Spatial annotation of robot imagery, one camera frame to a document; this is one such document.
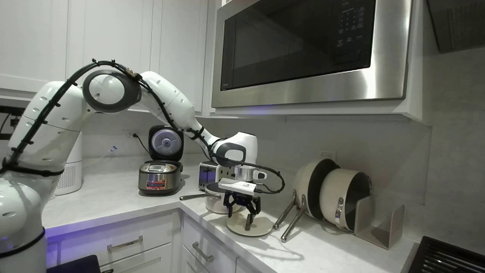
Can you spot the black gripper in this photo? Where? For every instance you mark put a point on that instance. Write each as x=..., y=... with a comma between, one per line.
x=243, y=199

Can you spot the cream round plate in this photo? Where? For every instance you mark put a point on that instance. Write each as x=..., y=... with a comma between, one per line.
x=264, y=228

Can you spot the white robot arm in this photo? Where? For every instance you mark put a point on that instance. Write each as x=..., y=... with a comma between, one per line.
x=51, y=116

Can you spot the white drawer front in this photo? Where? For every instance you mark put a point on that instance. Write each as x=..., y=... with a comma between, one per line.
x=81, y=240
x=195, y=229

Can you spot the white speckled toaster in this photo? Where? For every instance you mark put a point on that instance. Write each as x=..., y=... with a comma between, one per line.
x=207, y=176

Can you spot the silver rice cooker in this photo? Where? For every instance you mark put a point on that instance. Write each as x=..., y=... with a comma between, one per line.
x=160, y=176

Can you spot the beige pan rack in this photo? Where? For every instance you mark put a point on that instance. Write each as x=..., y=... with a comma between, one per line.
x=387, y=222

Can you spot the stainless steel microwave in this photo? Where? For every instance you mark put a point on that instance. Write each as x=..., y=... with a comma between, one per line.
x=304, y=46

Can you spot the black gas cooktop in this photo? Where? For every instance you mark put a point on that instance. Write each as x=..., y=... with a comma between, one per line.
x=449, y=258

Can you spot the dark range hood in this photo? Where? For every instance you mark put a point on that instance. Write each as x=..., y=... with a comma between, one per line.
x=460, y=23

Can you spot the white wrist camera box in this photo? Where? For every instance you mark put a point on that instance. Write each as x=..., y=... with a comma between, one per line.
x=237, y=185

